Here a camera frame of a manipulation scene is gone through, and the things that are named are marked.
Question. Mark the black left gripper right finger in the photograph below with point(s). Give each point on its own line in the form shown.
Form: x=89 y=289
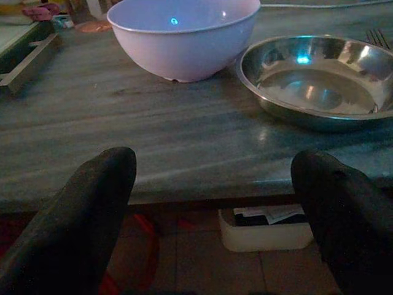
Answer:
x=347 y=215

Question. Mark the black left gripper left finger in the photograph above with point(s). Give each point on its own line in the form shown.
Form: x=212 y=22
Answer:
x=70 y=221

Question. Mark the white rectangular box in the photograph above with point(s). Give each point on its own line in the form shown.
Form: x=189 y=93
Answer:
x=264 y=233

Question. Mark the stainless steel plate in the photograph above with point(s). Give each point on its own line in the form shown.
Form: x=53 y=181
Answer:
x=319 y=83

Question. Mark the metal fork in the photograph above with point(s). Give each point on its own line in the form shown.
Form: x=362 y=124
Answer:
x=377 y=38

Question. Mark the pink crumpled cloth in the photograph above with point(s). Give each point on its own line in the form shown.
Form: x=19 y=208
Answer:
x=38 y=12

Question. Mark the white plastic bowl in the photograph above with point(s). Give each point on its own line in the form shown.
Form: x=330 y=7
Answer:
x=184 y=40

